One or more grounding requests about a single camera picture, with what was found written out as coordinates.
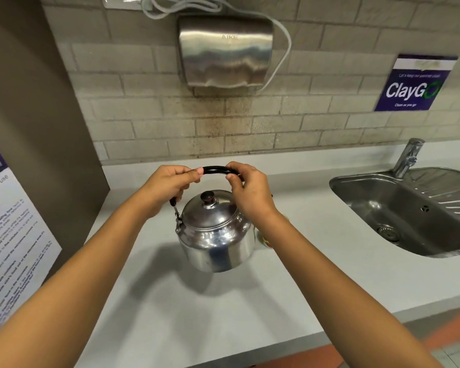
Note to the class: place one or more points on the person's right hand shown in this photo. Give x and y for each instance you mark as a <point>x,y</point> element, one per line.
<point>253,195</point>

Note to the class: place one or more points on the person's left hand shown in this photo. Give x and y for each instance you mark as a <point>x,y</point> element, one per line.
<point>159,189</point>

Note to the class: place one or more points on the person's left fingers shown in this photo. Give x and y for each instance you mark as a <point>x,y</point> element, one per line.
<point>186,176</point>

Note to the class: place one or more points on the person's right fingers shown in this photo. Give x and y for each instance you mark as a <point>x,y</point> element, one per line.
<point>237,174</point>

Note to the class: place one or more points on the person's right forearm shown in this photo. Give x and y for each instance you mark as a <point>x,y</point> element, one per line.
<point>341,291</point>

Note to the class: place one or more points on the person's left forearm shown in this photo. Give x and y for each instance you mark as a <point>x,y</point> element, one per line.
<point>73,279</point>

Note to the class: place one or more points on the steel kettle lid black knob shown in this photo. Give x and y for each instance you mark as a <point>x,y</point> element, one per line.
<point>214,215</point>

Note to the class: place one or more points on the stainless steel hand dryer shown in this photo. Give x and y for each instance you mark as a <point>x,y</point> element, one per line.
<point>224,53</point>

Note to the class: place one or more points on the metal sink drain strainer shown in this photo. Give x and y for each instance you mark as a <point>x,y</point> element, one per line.
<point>389,233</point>

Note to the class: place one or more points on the chrome faucet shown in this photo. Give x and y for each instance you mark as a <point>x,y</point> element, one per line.
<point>406,159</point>

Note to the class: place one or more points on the brown cabinet side panel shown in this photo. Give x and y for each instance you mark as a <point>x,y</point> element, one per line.
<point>34,91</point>

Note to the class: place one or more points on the stainless steel sink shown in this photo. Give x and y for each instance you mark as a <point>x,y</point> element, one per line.
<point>406,214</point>

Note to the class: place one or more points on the white printed instruction poster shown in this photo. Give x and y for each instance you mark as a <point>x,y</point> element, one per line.
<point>11,241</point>

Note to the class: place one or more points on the purple wall sign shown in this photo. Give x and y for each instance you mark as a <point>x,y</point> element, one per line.
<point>412,88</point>

